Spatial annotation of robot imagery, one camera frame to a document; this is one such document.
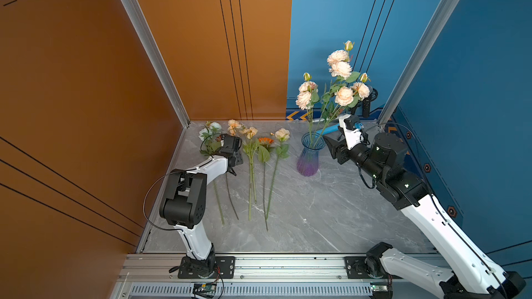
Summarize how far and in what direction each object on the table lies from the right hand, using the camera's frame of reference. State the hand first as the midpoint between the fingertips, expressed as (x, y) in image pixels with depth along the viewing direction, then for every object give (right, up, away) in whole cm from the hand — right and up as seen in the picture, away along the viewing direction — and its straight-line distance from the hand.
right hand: (333, 131), depth 65 cm
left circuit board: (-43, -56, +7) cm, 71 cm away
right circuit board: (+17, -54, +5) cm, 57 cm away
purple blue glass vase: (-3, -13, +29) cm, 32 cm away
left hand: (-39, -10, +34) cm, 53 cm away
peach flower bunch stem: (-31, -6, +40) cm, 51 cm away
